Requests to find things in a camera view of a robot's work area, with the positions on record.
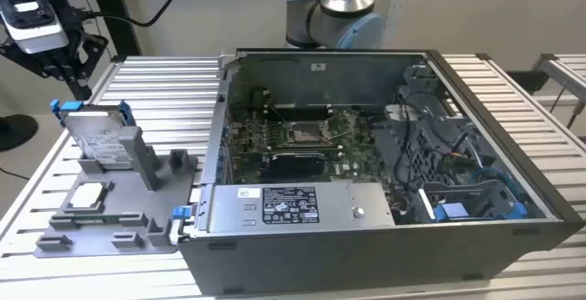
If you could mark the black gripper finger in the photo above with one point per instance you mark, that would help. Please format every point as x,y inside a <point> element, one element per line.
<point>32,63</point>
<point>95,46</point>

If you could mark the hard disk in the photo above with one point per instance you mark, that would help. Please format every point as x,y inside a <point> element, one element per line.
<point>98,135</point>

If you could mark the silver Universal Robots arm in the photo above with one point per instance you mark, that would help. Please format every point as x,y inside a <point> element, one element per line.
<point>330,22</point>

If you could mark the grey metal disk bay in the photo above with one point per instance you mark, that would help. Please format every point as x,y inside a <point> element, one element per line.
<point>485,197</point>

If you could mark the black round stand base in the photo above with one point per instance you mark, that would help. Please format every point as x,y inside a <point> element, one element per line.
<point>18,132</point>

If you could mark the silver CPU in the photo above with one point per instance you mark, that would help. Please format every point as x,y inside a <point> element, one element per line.
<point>90,195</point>

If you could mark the grey parts rack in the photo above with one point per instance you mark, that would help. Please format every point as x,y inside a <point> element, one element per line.
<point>123,197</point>

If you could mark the thin metal locking lever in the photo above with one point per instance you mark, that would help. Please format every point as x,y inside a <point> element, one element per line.
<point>281,113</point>

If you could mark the green RAM stick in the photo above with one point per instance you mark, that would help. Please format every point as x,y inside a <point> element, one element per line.
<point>98,217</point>

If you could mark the black RAM slot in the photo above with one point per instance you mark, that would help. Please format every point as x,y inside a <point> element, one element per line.
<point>298,110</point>

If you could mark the blue case latch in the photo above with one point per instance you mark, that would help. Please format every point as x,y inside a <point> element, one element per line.
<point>182,212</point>

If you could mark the CPU socket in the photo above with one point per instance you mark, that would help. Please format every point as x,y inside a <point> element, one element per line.
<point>305,132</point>

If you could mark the black graphics card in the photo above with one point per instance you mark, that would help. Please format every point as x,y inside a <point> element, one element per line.
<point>295,166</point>

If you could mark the silver power supply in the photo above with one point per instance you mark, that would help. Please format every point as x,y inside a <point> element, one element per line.
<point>229,210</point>

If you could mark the green motherboard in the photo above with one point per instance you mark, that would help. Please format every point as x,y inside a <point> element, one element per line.
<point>357,162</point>

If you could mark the open black PC case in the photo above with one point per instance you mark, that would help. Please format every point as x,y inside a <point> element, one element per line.
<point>347,259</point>

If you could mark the metal slat side table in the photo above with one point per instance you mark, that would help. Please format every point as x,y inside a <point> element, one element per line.
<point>565,70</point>

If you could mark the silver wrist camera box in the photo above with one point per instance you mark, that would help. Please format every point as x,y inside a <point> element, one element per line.
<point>39,35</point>

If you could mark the black table bracket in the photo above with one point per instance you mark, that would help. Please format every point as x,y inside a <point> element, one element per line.
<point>526,80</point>

